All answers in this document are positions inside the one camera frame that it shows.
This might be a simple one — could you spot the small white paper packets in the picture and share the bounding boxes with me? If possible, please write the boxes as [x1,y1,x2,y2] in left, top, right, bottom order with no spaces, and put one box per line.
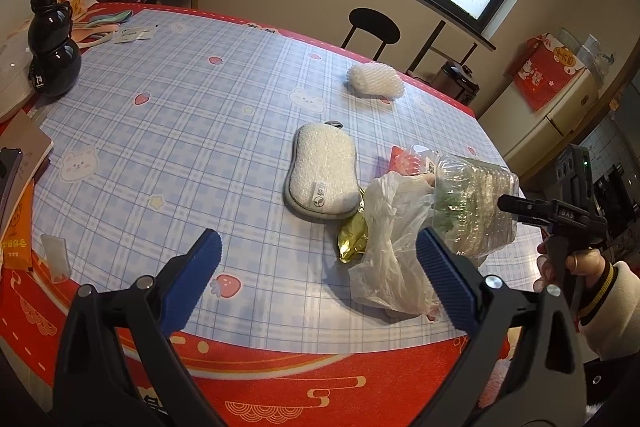
[112,27,152,44]

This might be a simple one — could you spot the small white plastic piece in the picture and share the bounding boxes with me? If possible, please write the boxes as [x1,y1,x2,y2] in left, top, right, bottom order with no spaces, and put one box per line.
[40,234,72,284]

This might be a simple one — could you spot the clear plastic container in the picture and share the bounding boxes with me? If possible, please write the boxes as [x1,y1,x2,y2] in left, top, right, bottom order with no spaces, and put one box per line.
[431,153,522,259]

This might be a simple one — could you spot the cream refrigerator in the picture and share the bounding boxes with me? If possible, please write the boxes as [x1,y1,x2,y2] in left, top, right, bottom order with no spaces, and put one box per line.
[477,67,601,180]

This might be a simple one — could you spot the white fleece garment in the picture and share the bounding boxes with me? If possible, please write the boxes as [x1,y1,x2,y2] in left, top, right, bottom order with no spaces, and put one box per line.
[477,347,521,410]

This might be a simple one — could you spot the white foam fruit net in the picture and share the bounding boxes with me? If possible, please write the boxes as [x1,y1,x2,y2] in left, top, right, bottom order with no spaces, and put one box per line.
[347,62,406,100]

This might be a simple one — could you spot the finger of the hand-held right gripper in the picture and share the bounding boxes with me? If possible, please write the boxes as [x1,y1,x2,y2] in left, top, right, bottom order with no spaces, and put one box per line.
[497,194,557,229]

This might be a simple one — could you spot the gold foil wrapper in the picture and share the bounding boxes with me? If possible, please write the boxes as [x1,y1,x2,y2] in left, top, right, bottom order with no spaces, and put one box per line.
[336,212,372,264]

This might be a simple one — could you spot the black rice cooker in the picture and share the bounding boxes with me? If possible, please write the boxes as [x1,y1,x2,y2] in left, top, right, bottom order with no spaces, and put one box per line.
[434,61,481,106]

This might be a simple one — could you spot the black gourd-shaped bottle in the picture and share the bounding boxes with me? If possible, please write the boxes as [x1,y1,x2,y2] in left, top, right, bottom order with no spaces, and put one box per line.
[27,0,83,98]

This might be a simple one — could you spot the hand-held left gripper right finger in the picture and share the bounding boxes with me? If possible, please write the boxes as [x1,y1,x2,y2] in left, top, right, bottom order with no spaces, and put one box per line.
[415,227,586,427]

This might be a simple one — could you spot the person's right hand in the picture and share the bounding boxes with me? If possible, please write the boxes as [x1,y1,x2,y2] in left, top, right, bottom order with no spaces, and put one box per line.
[534,247,608,294]

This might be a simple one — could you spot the plaid printed tablecloth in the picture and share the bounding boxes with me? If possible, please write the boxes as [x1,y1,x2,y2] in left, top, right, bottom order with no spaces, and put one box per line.
[0,2,546,427]

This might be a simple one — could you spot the white plastic bag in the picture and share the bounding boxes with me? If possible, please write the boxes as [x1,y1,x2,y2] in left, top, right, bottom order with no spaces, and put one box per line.
[347,171,482,317]

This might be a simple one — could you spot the wooden folding rack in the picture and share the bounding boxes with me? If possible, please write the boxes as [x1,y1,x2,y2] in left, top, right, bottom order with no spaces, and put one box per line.
[406,20,478,78]

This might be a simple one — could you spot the black round chair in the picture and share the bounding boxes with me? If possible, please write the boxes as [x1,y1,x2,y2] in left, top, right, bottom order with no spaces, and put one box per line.
[341,7,402,60]

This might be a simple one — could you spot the clear glass jars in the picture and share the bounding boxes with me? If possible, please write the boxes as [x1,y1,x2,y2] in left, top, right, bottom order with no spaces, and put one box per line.
[557,27,616,80]

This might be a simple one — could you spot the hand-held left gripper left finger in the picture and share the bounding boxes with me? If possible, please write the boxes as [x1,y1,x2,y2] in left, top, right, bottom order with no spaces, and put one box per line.
[52,228,223,427]

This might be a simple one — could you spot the pink and teal cloths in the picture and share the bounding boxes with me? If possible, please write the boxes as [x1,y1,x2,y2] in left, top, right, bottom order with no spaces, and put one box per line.
[72,8,135,48]

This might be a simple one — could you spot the orange snack packet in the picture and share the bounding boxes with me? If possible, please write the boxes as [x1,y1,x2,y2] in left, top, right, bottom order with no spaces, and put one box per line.
[0,179,35,271]

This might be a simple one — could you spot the brown notebook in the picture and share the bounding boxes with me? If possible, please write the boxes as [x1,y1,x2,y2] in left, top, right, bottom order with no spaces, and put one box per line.
[0,112,54,190]

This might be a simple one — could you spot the red cloth on cabinet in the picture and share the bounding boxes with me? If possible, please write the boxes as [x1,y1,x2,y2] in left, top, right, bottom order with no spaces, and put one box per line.
[511,33,587,114]

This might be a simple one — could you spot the red plastic packet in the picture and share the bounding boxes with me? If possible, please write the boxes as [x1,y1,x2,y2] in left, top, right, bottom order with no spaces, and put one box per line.
[386,144,437,178]

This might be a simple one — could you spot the person's right forearm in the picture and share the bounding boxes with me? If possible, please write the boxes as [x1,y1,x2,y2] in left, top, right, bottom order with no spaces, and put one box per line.
[575,261,640,364]

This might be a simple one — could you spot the white scrubbing sponge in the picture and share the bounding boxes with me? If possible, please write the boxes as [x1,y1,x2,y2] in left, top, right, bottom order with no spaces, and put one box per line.
[283,122,363,221]

